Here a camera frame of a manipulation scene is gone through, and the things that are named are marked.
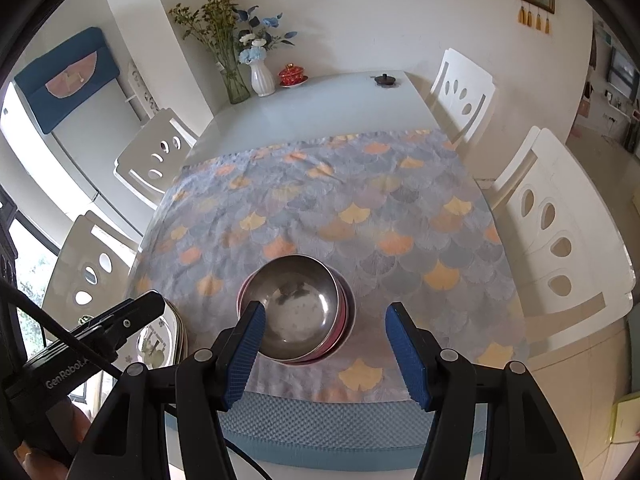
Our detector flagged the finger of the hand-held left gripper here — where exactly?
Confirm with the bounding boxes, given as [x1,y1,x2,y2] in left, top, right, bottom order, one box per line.
[67,291,167,361]

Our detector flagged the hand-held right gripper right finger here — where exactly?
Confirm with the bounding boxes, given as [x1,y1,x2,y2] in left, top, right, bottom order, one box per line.
[384,301,586,480]

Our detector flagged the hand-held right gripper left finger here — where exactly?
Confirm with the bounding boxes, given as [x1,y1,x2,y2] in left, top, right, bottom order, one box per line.
[75,301,267,480]

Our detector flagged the floral print square plate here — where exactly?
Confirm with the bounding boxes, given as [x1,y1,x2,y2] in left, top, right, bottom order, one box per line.
[165,300,190,366]
[134,300,181,367]

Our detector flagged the pink bowl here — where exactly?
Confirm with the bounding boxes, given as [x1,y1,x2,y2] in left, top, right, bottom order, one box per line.
[235,267,357,366]

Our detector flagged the blue steel-lined bowl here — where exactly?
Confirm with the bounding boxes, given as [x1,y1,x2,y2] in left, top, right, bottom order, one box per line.
[240,255,346,361]

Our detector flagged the person's left hand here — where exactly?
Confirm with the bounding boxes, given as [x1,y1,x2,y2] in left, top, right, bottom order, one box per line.
[12,400,96,480]

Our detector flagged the white cutout dining chair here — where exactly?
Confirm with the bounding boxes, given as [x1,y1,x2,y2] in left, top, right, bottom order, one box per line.
[472,126,636,361]
[42,210,151,331]
[114,107,201,211]
[425,48,497,153]

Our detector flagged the blue textured mat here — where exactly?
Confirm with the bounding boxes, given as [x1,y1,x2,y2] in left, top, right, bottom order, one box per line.
[165,390,493,466]

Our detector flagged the grey ginkgo pattern tablecloth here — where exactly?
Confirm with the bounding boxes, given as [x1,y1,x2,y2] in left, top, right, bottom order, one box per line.
[122,127,531,403]

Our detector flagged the white refrigerator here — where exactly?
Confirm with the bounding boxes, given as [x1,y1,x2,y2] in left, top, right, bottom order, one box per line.
[0,27,151,211]

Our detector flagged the yellow green box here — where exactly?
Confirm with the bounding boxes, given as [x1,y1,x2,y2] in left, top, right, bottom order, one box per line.
[609,392,640,446]

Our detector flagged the blue refrigerator cover cloth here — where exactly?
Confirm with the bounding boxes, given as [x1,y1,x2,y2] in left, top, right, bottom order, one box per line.
[14,27,122,135]

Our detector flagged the clear glass vase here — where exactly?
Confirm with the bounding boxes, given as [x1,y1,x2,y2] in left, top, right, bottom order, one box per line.
[216,57,252,105]

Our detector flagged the white ribbed vase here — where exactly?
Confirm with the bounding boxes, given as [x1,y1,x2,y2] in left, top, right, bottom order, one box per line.
[250,60,276,97]

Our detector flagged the red lidded teacup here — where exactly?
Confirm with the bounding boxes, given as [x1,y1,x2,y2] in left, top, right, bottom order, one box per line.
[278,62,309,88]

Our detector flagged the blue artificial flowers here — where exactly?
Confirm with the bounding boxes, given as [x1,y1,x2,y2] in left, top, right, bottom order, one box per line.
[232,5,299,66]

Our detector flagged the dried yellow flower bunch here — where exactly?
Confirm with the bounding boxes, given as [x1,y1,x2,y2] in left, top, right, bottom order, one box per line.
[168,0,241,71]

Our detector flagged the orange hanging tassels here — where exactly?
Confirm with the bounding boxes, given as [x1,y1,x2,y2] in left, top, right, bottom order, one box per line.
[517,4,553,36]

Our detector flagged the black cable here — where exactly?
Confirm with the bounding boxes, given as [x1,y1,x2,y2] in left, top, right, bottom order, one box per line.
[0,280,273,480]

